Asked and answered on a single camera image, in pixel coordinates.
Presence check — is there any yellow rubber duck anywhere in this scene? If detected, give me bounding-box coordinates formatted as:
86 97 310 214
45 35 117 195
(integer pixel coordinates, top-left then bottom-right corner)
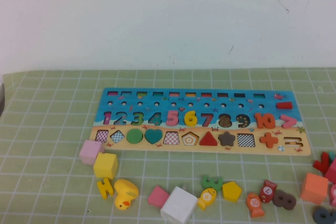
113 179 139 211

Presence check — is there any red V-shaped sign piece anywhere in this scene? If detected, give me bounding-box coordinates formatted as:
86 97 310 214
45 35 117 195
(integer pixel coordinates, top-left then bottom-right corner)
312 152 332 174

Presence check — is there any yellow wooden fish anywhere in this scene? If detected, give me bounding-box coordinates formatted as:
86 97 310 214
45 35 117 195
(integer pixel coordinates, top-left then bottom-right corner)
197 187 218 211

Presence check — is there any red minus sign piece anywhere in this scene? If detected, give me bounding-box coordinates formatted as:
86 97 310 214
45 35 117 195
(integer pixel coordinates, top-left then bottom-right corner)
276 101 293 110

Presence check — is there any pink greater-than sign piece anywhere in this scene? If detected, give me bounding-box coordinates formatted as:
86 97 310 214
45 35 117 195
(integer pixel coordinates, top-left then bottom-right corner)
279 114 297 129

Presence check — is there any yellow pentagon piece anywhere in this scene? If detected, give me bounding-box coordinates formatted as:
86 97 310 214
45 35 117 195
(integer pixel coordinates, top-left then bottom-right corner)
222 181 243 202

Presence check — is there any yellow wooden cube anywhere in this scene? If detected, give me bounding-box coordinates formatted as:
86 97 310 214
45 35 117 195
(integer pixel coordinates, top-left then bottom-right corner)
93 152 119 180

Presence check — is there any pink number five piece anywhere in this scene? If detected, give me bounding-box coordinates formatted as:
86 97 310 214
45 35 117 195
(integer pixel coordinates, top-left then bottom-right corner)
165 110 180 127

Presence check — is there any dark grey number piece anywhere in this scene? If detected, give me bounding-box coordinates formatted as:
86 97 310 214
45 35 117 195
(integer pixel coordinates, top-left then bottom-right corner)
313 206 336 224

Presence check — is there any pink wooden cube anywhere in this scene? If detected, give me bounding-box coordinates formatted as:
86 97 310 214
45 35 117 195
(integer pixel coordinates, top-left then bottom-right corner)
79 140 105 166

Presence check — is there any green circle piece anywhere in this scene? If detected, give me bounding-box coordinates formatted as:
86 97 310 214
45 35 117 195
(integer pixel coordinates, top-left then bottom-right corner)
125 129 144 145

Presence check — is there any yellow H-shaped wooden piece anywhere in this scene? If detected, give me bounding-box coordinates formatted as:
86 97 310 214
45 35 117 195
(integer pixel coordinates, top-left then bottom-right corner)
97 177 115 200

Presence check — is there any grey object at edge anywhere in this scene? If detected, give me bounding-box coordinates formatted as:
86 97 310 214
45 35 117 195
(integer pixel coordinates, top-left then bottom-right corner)
0 82 5 116

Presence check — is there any teal heart piece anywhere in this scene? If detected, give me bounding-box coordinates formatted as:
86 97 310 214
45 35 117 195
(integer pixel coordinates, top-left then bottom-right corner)
144 129 163 145

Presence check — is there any magenta wooden block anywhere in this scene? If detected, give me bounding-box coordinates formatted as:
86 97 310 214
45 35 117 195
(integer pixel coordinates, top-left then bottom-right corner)
324 157 336 184

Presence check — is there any red triangle piece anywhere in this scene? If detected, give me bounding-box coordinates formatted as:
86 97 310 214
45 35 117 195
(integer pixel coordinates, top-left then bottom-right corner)
198 131 218 146

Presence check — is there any orange number ten piece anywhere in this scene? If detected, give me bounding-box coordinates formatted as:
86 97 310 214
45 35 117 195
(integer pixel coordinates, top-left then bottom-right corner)
254 112 276 130

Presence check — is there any brown number eight piece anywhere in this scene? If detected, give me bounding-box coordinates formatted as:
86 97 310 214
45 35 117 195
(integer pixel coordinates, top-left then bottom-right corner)
272 189 297 211

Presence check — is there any yellow number six piece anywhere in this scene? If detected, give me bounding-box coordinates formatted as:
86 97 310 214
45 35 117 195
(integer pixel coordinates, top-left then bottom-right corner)
183 110 197 127

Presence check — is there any green number three piece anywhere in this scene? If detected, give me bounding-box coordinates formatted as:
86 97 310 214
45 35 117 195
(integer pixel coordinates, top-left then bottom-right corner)
201 174 224 193

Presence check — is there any wooden number shape puzzle board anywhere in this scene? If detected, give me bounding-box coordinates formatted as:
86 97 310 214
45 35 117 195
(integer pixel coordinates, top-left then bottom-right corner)
88 87 311 156

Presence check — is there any red wooden fish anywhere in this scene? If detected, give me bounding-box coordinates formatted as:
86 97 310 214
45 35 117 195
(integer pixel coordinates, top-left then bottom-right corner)
259 179 278 204

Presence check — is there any green checked table mat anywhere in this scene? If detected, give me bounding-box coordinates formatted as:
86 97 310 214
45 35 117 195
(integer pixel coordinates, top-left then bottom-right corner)
0 68 336 224

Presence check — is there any brown star piece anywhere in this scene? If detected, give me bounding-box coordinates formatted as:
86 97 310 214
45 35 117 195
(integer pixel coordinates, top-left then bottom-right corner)
217 131 236 147

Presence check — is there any orange wooden cube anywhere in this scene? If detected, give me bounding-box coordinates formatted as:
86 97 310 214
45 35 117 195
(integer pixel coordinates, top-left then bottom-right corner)
300 173 329 206

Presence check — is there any orange wooden fish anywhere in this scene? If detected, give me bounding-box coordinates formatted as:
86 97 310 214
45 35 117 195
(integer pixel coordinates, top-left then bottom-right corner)
246 191 265 218

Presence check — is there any orange plus sign piece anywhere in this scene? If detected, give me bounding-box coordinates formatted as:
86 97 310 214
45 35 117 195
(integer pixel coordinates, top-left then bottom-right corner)
259 132 278 148

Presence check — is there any white cube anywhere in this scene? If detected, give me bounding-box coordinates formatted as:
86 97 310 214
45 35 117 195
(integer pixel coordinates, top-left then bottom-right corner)
160 186 198 224

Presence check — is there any pink flat wooden piece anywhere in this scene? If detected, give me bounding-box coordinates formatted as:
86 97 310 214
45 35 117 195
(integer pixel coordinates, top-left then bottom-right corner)
148 186 171 208

